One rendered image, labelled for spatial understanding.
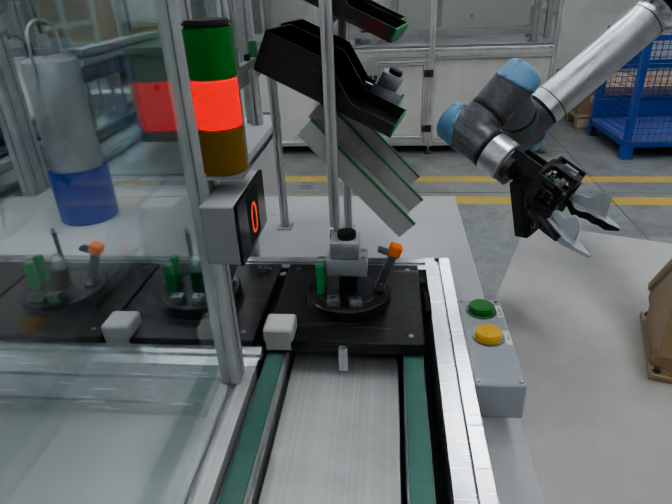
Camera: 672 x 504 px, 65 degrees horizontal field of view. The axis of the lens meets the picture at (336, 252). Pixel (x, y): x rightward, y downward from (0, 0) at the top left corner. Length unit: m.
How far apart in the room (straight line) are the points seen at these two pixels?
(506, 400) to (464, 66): 4.23
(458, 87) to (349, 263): 4.11
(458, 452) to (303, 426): 0.21
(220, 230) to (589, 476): 0.57
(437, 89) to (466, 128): 3.85
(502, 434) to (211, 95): 0.60
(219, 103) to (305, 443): 0.43
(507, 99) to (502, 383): 0.52
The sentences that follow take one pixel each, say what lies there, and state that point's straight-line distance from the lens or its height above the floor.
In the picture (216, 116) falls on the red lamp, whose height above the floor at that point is 1.33.
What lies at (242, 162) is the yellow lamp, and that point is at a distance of 0.60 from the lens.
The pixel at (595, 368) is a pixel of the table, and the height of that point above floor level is 0.86.
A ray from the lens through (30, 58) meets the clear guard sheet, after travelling 0.38.
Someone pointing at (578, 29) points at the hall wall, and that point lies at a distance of 9.69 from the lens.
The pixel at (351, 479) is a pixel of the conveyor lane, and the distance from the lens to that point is 0.69.
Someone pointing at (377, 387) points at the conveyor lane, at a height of 0.92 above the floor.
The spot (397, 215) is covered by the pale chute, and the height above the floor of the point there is 1.03.
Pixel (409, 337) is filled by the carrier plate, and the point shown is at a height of 0.97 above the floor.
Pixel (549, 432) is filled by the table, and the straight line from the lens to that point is 0.86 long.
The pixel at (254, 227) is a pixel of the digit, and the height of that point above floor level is 1.19.
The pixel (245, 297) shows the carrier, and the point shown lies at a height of 0.97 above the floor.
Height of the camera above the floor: 1.45
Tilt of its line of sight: 27 degrees down
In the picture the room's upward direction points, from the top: 2 degrees counter-clockwise
